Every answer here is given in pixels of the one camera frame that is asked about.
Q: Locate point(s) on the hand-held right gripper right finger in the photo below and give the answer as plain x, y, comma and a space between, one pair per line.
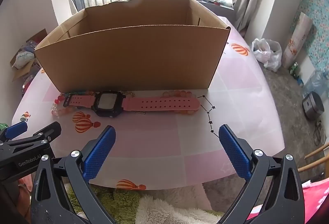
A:
235, 154

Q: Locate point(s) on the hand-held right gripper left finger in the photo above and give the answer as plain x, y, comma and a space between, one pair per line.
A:
100, 154

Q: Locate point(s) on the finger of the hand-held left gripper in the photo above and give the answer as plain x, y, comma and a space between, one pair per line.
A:
16, 128
52, 129

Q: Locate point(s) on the pink and black digital watch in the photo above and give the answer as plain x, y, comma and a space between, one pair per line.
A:
164, 104

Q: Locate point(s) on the large cardboard box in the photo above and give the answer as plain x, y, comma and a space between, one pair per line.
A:
133, 59

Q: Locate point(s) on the small open cardboard box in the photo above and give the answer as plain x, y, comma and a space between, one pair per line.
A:
23, 70

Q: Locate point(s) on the white tied bag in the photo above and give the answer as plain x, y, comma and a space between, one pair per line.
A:
23, 59

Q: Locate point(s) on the green white fluffy robe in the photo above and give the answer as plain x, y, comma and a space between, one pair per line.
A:
154, 208

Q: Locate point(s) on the wooden chair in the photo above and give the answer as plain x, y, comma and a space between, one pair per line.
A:
316, 152

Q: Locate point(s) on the pink cloth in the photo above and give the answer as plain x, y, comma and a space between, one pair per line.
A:
313, 195

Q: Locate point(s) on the grey round appliance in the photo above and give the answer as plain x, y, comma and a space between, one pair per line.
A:
312, 106

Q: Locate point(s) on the green drink cans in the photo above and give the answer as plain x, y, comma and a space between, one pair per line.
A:
294, 69

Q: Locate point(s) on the white plastic bag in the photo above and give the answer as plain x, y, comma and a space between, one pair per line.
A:
267, 53

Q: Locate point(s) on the bag of clear plastic bottles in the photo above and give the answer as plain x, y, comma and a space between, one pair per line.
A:
316, 82

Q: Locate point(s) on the printed paper gift bag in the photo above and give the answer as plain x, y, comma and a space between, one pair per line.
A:
298, 41

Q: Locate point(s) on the grey cabinet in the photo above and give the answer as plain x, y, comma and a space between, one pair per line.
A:
221, 11

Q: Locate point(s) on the turquoise floral mat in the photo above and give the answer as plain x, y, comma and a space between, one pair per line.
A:
318, 21

